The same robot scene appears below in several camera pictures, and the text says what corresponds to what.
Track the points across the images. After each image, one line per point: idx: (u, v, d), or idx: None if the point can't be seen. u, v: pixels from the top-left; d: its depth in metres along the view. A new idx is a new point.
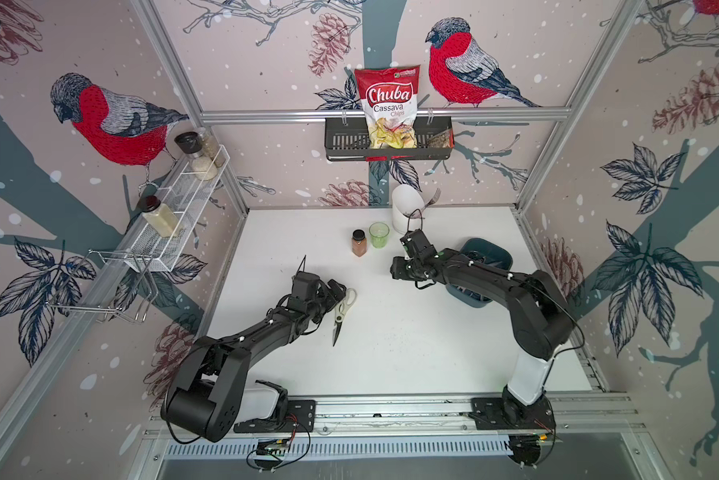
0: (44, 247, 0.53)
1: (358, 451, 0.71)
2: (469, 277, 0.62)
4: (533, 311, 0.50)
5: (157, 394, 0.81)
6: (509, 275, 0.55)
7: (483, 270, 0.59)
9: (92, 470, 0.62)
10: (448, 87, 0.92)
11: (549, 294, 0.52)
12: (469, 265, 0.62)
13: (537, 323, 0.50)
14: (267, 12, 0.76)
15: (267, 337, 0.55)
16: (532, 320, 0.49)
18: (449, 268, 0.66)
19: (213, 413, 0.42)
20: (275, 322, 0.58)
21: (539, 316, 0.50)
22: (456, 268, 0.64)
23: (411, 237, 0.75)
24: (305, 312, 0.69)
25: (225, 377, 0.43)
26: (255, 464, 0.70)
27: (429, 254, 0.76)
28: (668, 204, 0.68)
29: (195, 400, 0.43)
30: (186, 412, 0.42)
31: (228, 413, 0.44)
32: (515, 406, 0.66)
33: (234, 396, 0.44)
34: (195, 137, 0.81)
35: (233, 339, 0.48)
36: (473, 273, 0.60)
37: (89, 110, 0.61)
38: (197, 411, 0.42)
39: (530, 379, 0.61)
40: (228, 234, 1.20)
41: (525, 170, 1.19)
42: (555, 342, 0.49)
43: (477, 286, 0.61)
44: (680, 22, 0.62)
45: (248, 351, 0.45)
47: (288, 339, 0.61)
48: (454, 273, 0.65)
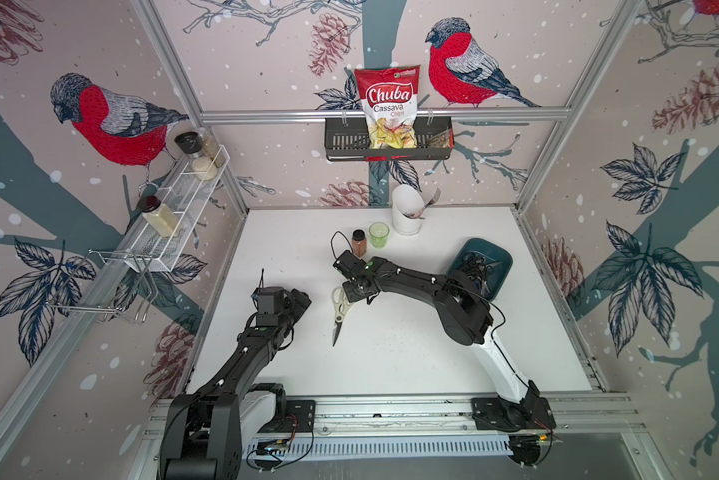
0: (44, 247, 0.53)
1: (358, 452, 0.71)
2: (401, 285, 0.66)
4: (451, 306, 0.56)
5: (157, 394, 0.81)
6: (433, 279, 0.62)
7: (408, 276, 0.65)
9: (91, 471, 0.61)
10: (448, 87, 0.92)
11: (464, 289, 0.63)
12: (397, 272, 0.68)
13: (457, 315, 0.57)
14: (267, 12, 0.76)
15: (246, 371, 0.51)
16: (453, 315, 0.57)
18: (382, 278, 0.69)
19: (218, 464, 0.40)
20: (249, 350, 0.55)
21: (456, 311, 0.57)
22: (388, 278, 0.68)
23: (339, 259, 0.79)
24: (278, 325, 0.66)
25: (218, 427, 0.41)
26: (255, 464, 0.70)
27: (359, 268, 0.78)
28: (668, 204, 0.68)
29: (193, 460, 0.40)
30: (187, 475, 0.40)
31: (234, 460, 0.43)
32: (518, 412, 0.66)
33: (232, 441, 0.42)
34: (195, 137, 0.81)
35: (211, 386, 0.45)
36: (403, 282, 0.65)
37: (89, 110, 0.61)
38: (199, 469, 0.40)
39: (497, 371, 0.64)
40: (228, 234, 1.20)
41: (525, 170, 1.19)
42: (478, 328, 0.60)
43: (410, 292, 0.66)
44: (680, 22, 0.62)
45: (233, 394, 0.43)
47: (268, 356, 0.61)
48: (389, 284, 0.69)
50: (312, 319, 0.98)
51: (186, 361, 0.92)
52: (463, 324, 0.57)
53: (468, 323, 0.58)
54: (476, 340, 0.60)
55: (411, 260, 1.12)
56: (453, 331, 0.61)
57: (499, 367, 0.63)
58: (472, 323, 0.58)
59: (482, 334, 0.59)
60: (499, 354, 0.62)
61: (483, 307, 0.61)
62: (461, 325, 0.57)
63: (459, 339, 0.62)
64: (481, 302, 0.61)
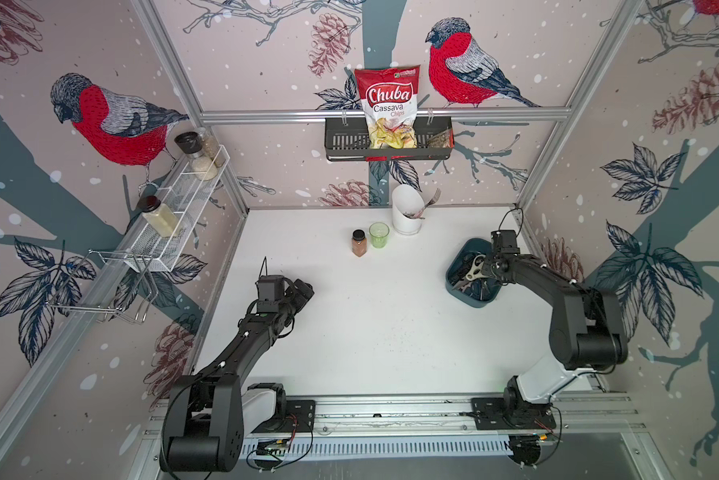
0: (44, 247, 0.53)
1: (358, 451, 0.71)
2: (535, 275, 0.62)
4: (575, 315, 0.49)
5: (157, 394, 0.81)
6: (573, 282, 0.53)
7: (549, 273, 0.58)
9: (91, 471, 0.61)
10: (448, 87, 0.92)
11: (608, 314, 0.49)
12: (540, 267, 0.61)
13: (575, 326, 0.49)
14: (267, 12, 0.76)
15: (247, 354, 0.51)
16: (570, 320, 0.49)
18: (521, 264, 0.67)
19: (220, 443, 0.40)
20: (250, 334, 0.56)
21: (581, 321, 0.49)
22: (526, 269, 0.65)
23: (502, 231, 0.78)
24: (278, 311, 0.66)
25: (221, 408, 0.42)
26: (255, 464, 0.70)
27: (514, 253, 0.71)
28: (669, 204, 0.67)
29: (196, 438, 0.41)
30: (191, 453, 0.40)
31: (235, 438, 0.43)
32: (514, 393, 0.68)
33: (234, 420, 0.42)
34: (196, 136, 0.81)
35: (213, 368, 0.45)
36: (539, 272, 0.60)
37: (89, 110, 0.61)
38: (203, 448, 0.40)
39: (544, 380, 0.59)
40: (228, 234, 1.20)
41: (525, 170, 1.19)
42: (588, 354, 0.49)
43: (536, 288, 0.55)
44: (680, 22, 0.62)
45: (235, 375, 0.43)
47: (269, 342, 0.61)
48: (522, 271, 0.67)
50: (312, 319, 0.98)
51: (186, 361, 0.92)
52: (575, 336, 0.48)
53: (582, 340, 0.48)
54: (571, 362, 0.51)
55: (412, 261, 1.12)
56: (554, 336, 0.52)
57: (552, 385, 0.60)
58: (585, 344, 0.48)
59: (584, 364, 0.52)
60: (564, 382, 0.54)
61: (614, 347, 0.48)
62: (569, 334, 0.48)
63: (555, 350, 0.52)
64: (615, 337, 0.48)
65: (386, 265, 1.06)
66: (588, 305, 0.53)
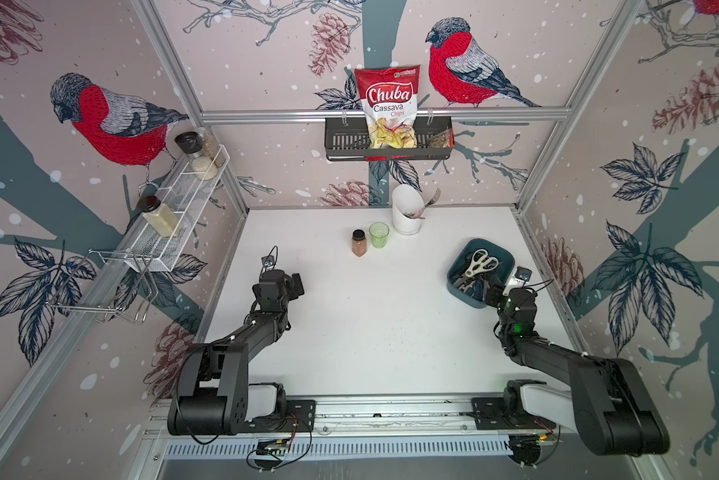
0: (44, 247, 0.53)
1: (358, 451, 0.71)
2: (544, 352, 0.59)
4: (597, 392, 0.44)
5: (156, 394, 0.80)
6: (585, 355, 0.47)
7: (557, 349, 0.55)
9: (91, 470, 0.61)
10: (448, 87, 0.92)
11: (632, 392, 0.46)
12: (548, 345, 0.58)
13: (602, 405, 0.43)
14: (267, 12, 0.76)
15: (254, 335, 0.54)
16: (595, 398, 0.43)
18: (530, 344, 0.63)
19: (226, 404, 0.42)
20: (256, 323, 0.57)
21: (606, 400, 0.43)
22: (533, 347, 0.63)
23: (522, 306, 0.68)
24: (283, 311, 0.69)
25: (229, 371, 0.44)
26: (255, 464, 0.70)
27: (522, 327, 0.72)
28: (668, 204, 0.68)
29: (203, 400, 0.43)
30: (197, 413, 0.42)
31: (239, 405, 0.44)
32: (514, 394, 0.68)
33: (240, 387, 0.44)
34: (195, 136, 0.81)
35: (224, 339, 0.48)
36: (549, 351, 0.57)
37: (90, 110, 0.61)
38: (210, 407, 0.42)
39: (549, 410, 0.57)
40: (228, 234, 1.20)
41: (525, 170, 1.19)
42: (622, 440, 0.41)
43: (549, 364, 0.57)
44: (680, 22, 0.62)
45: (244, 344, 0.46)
47: (274, 337, 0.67)
48: (531, 349, 0.63)
50: (311, 319, 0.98)
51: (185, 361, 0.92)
52: (605, 419, 0.42)
53: (612, 423, 0.42)
54: (607, 449, 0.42)
55: (412, 261, 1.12)
56: (582, 416, 0.46)
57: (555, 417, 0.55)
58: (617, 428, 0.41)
59: (617, 453, 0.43)
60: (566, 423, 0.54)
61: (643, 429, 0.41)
62: (598, 415, 0.42)
63: (586, 434, 0.45)
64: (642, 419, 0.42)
65: (386, 265, 1.06)
66: (609, 382, 0.48)
